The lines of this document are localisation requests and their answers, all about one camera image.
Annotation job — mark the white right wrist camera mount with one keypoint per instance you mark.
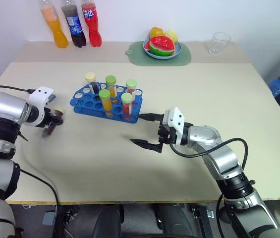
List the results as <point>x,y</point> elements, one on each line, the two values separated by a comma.
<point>177,117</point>

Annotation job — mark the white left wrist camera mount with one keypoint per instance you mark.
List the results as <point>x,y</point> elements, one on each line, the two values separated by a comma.
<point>40,95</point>

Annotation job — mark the light blue plate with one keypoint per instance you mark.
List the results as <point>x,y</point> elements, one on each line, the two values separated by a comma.
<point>177,50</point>

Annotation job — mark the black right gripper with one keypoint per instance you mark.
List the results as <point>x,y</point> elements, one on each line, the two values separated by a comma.
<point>165,137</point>

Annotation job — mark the small grey box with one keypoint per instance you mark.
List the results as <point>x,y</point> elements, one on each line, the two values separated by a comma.
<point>48,218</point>

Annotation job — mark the metal bracket with holes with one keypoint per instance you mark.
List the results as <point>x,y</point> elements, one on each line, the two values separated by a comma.
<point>203,220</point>

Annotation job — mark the red soda bottle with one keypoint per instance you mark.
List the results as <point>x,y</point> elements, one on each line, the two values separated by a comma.
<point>91,27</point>

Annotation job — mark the orange yellow toy fruit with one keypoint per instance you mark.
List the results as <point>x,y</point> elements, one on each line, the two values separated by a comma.
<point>156,32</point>

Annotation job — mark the orange soda bottle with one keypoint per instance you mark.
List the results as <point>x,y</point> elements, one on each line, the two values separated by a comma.
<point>58,32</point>

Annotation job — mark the cream cap dark test tube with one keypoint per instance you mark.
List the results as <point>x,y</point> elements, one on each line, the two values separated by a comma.
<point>47,131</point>
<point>90,77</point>

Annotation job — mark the blue test tube rack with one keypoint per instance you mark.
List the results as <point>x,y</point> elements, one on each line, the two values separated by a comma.
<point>87,105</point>

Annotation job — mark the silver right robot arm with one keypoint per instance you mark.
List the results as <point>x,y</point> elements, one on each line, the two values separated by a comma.
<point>224,158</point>

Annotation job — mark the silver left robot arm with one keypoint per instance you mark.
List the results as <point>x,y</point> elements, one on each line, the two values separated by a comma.
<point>4,106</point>

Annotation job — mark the dark rounded shape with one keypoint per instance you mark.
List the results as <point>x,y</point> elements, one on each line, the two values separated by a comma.
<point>110,221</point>
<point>177,221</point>

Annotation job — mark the green silicone mat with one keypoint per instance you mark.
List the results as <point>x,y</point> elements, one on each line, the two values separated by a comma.
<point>137,58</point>

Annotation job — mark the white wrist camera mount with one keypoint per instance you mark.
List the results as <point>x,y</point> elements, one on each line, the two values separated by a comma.
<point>177,117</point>
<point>40,95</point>

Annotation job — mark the green cap orange test tube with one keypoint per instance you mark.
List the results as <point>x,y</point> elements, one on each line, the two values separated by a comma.
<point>111,80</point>
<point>104,94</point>

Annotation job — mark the green cap red test tube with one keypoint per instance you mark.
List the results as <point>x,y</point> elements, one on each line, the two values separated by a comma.
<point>131,84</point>
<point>127,98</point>

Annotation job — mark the blue capped bottle pack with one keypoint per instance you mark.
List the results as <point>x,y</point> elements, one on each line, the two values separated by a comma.
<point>277,88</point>

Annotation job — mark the toy watermelon slice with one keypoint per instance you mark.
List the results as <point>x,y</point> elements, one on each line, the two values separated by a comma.
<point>160,47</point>

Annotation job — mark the cola bottle blue label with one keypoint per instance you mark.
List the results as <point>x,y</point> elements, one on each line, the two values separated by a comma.
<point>74,27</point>

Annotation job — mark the yellow toy lemon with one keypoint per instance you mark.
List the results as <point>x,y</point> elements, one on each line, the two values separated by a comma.
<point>172,36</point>

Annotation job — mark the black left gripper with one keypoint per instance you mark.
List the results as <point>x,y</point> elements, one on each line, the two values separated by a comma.
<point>48,119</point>

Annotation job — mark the clear glass cup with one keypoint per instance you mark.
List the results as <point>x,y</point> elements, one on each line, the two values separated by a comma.
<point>219,44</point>

